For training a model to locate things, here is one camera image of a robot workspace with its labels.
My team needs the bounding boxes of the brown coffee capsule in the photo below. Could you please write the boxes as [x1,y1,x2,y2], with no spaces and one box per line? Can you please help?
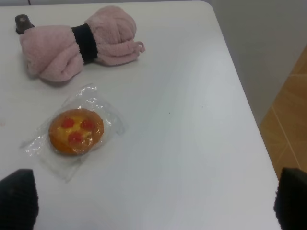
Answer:
[15,14,34,35]

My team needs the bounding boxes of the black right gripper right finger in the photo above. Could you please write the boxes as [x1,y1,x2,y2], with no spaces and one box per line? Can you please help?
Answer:
[274,168,307,230]

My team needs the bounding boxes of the pink rolled towel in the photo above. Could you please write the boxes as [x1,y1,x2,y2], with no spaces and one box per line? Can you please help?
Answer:
[20,6,145,82]

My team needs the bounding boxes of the wrapped fruit tart pastry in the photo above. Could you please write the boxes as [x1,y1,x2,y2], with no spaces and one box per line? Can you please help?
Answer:
[21,84,125,182]

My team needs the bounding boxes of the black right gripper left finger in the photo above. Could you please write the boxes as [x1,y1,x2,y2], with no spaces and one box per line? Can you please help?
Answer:
[0,169,39,230]

